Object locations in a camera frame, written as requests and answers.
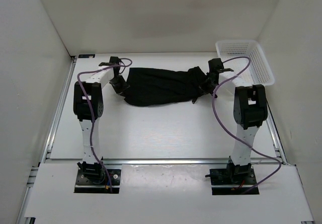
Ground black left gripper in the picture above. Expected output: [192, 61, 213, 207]
[109, 74, 129, 97]

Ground black shorts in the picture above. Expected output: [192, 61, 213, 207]
[124, 66, 207, 107]

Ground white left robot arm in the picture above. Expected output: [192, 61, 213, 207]
[73, 56, 133, 184]

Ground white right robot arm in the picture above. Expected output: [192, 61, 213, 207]
[199, 56, 268, 184]

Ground white plastic basket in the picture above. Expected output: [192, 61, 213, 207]
[215, 40, 275, 86]

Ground aluminium left rail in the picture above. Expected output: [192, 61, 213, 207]
[38, 56, 77, 166]

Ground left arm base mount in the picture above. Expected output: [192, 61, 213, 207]
[74, 162, 121, 194]

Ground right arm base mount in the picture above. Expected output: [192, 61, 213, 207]
[205, 163, 259, 196]

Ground aluminium front rail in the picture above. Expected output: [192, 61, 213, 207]
[44, 158, 278, 165]

